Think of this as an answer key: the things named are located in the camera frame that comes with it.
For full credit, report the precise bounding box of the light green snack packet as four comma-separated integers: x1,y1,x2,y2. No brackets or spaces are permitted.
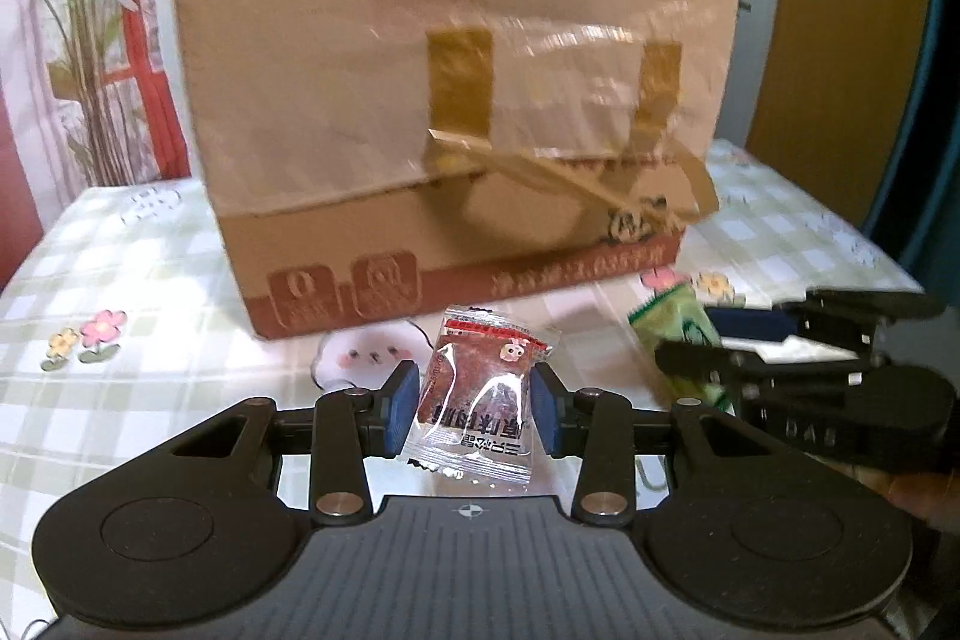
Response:
628,283,729,411

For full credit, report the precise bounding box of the wooden door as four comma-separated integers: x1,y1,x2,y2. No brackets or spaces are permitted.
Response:
747,0,929,224

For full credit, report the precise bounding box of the green checkered tablecloth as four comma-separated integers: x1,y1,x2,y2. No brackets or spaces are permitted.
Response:
2,142,910,638

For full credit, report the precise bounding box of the clear red jerky packet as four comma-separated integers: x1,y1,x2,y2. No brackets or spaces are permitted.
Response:
404,307,558,486

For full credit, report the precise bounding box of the brown cardboard box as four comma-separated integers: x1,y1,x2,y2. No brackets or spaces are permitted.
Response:
172,0,739,339

